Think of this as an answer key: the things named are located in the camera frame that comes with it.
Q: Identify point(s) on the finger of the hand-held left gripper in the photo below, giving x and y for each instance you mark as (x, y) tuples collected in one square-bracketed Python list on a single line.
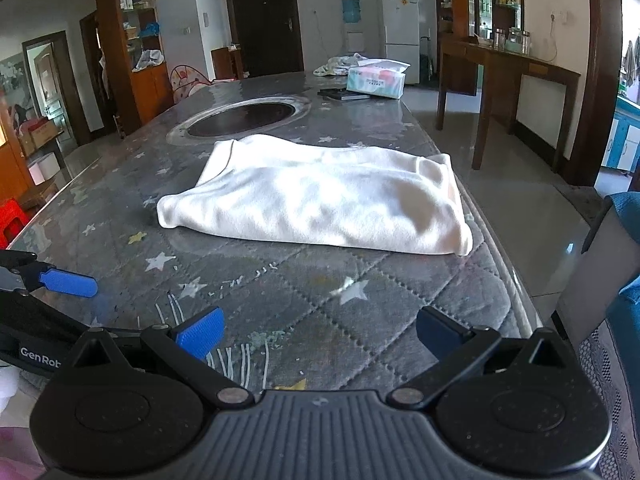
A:
[(70, 284)]

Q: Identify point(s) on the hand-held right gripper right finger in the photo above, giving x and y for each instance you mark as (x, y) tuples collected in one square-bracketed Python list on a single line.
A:
[(440, 330)]

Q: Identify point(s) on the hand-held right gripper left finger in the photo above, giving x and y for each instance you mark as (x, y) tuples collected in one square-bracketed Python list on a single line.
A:
[(200, 331)]

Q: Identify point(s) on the white garment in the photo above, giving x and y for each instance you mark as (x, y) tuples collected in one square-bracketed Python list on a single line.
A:
[(320, 200)]

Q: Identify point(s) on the hanging clothes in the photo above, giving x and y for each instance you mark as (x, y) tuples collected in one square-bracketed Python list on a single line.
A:
[(631, 65)]

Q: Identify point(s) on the pink white cloth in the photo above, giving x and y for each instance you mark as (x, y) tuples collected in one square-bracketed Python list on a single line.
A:
[(17, 420)]

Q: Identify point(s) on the red plastic stool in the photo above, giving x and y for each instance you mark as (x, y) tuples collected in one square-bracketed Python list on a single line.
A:
[(11, 220)]

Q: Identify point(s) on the white box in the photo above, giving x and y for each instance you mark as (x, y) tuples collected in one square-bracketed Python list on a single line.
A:
[(44, 167)]

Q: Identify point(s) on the cardboard box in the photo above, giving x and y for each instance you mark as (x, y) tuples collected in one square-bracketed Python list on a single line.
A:
[(42, 132)]

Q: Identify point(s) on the grey chair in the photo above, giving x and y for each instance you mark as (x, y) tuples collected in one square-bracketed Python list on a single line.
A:
[(607, 340)]

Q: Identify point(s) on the brown interior door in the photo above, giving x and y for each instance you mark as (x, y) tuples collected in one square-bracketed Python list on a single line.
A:
[(52, 90)]

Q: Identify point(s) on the round dark table inset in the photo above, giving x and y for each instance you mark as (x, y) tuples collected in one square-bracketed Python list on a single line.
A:
[(245, 120)]

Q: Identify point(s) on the pink play tent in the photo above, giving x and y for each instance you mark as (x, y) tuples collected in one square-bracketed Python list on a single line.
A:
[(184, 82)]

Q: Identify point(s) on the orange wooden shelf cabinet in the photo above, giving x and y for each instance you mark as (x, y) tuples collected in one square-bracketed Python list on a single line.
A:
[(142, 60)]

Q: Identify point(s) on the tissue box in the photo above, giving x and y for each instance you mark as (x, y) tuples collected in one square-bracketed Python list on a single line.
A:
[(375, 80)]

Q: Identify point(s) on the wooden side desk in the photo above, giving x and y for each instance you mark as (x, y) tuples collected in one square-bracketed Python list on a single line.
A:
[(505, 70)]

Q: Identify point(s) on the blue cabinet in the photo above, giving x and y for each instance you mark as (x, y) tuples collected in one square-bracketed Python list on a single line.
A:
[(625, 135)]

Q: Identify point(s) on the dark umbrella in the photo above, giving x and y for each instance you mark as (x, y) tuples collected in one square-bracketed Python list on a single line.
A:
[(426, 60)]

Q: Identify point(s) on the crumpled white cloth pile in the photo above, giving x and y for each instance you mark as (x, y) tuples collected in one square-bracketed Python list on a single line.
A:
[(340, 64)]

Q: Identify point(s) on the white refrigerator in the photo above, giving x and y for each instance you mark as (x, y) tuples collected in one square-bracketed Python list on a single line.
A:
[(401, 35)]

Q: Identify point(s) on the glass jars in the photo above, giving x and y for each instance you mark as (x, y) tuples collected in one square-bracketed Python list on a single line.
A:
[(512, 40)]

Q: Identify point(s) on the water dispenser with blue bottle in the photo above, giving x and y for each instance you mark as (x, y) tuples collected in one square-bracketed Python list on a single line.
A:
[(352, 25)]

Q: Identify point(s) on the dark wooden door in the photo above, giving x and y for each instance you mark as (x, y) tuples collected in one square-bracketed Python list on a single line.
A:
[(264, 20)]

